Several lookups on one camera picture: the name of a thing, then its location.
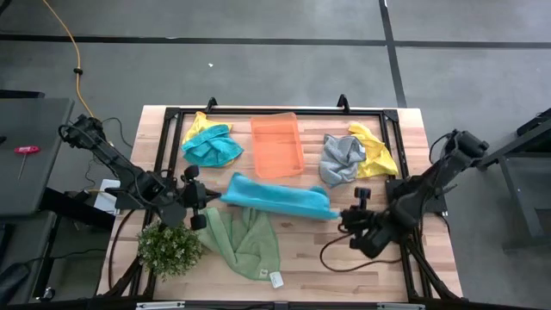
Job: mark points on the yellow microfiber towel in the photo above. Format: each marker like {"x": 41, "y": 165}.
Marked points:
{"x": 199, "y": 122}
{"x": 376, "y": 155}

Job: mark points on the white flat box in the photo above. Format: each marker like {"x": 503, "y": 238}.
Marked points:
{"x": 105, "y": 194}

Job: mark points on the teal microfiber towel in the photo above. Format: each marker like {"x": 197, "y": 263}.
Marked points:
{"x": 213, "y": 148}

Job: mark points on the grey side table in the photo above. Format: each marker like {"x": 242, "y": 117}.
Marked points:
{"x": 30, "y": 150}

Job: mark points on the grey metal stand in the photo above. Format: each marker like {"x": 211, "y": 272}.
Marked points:
{"x": 516, "y": 172}

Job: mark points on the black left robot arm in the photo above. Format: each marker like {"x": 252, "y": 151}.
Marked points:
{"x": 112, "y": 161}

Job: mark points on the black aluminium frame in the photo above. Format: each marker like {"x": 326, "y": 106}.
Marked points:
{"x": 318, "y": 111}

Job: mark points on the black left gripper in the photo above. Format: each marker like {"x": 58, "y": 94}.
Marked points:
{"x": 196, "y": 196}

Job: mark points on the black metal beam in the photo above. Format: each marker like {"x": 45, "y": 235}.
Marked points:
{"x": 73, "y": 208}

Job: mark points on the light blue microfiber towel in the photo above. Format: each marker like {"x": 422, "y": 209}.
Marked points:
{"x": 275, "y": 196}

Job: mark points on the silver metal bracket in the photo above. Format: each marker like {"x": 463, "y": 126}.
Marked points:
{"x": 400, "y": 306}
{"x": 159, "y": 305}

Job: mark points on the green microfiber towel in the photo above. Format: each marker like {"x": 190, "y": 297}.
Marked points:
{"x": 245, "y": 241}

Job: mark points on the artificial green plant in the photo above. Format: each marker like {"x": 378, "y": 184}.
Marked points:
{"x": 170, "y": 249}

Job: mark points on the grey microfiber towel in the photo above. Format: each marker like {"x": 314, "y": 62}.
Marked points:
{"x": 340, "y": 161}

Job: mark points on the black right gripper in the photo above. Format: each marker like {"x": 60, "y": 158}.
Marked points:
{"x": 370, "y": 232}

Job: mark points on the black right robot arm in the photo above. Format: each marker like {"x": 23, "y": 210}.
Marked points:
{"x": 435, "y": 181}

